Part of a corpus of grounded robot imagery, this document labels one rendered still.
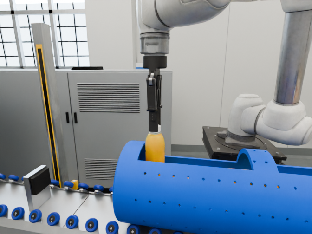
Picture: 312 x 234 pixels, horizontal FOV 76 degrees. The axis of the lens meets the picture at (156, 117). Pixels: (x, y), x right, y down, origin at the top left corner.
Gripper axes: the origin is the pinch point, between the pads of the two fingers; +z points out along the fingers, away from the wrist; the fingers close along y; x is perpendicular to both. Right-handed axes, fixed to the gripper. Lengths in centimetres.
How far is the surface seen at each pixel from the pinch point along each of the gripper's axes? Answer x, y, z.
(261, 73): 113, -281, -6
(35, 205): -49, 4, 37
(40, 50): -65, -30, -25
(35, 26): -65, -30, -36
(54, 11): -207, -242, -99
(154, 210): 2.7, 13.8, 23.5
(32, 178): -47, 4, 25
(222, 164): 24.7, -13.7, 20.7
